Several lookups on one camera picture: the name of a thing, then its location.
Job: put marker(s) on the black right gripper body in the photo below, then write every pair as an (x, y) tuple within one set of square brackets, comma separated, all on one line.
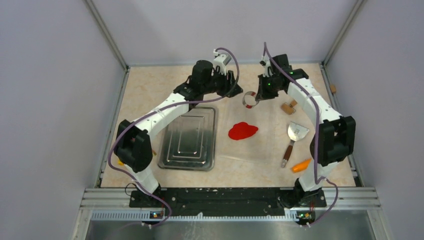
[(267, 89)]

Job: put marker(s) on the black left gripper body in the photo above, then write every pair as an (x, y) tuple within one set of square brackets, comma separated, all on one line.
[(218, 83)]

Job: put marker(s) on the red dough piece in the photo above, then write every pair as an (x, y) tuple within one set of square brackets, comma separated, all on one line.
[(242, 130)]

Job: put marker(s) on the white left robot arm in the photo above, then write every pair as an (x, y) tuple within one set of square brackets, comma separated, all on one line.
[(133, 144)]

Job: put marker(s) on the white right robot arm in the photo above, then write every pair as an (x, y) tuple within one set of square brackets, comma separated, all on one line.
[(334, 134)]

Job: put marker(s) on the small wooden block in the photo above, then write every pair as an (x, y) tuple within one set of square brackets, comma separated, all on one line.
[(333, 88)]

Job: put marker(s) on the steel rectangular tray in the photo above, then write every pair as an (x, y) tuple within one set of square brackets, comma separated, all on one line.
[(189, 141)]

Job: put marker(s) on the orange carrot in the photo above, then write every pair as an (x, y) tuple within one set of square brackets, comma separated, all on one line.
[(301, 166)]

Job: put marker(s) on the colourful toy block stack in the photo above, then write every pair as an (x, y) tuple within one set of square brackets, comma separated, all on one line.
[(154, 153)]

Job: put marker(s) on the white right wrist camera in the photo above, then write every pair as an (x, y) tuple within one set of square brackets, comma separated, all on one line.
[(267, 68)]

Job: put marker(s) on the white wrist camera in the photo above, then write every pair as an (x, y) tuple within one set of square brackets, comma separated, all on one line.
[(267, 68), (220, 62)]

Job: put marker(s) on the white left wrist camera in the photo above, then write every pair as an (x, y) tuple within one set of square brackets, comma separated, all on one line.
[(220, 62)]

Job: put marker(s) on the metal spatula wooden handle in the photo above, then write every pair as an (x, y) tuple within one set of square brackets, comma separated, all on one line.
[(295, 132)]

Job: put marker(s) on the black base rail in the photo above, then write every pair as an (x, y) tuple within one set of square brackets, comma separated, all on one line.
[(228, 202)]

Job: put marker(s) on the aluminium frame rail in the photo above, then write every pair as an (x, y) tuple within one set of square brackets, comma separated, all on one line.
[(352, 213)]

